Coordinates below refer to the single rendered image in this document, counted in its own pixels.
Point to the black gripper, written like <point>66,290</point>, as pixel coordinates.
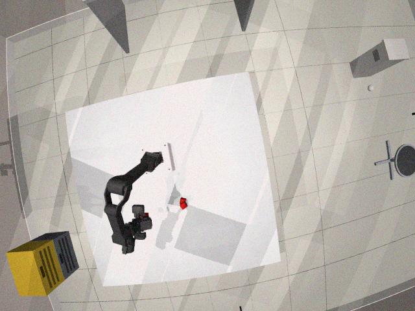
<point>139,212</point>

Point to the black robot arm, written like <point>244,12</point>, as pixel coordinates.
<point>122,185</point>

